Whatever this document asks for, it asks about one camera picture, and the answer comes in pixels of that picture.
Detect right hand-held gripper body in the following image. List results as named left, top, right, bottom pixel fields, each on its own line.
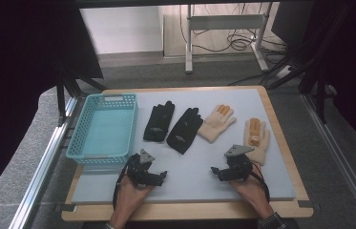
left=219, top=144, right=255, bottom=182

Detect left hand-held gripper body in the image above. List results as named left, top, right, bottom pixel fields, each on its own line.
left=126, top=148, right=161, bottom=188

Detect cream knit glove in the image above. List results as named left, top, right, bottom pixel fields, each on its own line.
left=242, top=117, right=271, bottom=166
left=197, top=104, right=238, bottom=144

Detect black glove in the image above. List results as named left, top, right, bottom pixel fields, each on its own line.
left=142, top=100, right=176, bottom=143
left=166, top=107, right=204, bottom=156

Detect teal plastic basket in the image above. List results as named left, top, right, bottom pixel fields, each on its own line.
left=65, top=93, right=139, bottom=165

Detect person's right hand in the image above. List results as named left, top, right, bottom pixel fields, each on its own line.
left=228, top=170, right=274, bottom=219

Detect person's left hand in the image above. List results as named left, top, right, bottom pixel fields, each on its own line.
left=114, top=176, right=155, bottom=221

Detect grey table mat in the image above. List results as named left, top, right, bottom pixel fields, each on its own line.
left=70, top=88, right=297, bottom=205

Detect wooden table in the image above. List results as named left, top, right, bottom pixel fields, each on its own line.
left=61, top=85, right=314, bottom=222

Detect white power strip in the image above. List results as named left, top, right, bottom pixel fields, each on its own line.
left=275, top=64, right=295, bottom=80

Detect black tripod stand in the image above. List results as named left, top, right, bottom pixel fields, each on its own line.
left=55, top=61, right=107, bottom=127

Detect black metal stand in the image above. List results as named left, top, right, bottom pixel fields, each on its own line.
left=266, top=3, right=339, bottom=125

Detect white panel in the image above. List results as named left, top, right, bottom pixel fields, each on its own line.
left=79, top=6, right=164, bottom=55

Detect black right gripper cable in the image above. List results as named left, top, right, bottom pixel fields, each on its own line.
left=249, top=161, right=271, bottom=203

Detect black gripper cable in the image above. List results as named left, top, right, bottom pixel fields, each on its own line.
left=249, top=161, right=271, bottom=203
left=112, top=155, right=136, bottom=211

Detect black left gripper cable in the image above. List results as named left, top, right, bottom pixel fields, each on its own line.
left=112, top=155, right=136, bottom=211

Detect aluminium rail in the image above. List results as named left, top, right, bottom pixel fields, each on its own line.
left=8, top=96, right=82, bottom=229
left=302, top=93, right=356, bottom=229

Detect black floor cables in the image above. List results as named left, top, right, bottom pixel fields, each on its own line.
left=178, top=3, right=289, bottom=54

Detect white metal desk frame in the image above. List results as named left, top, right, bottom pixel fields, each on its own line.
left=184, top=3, right=271, bottom=74

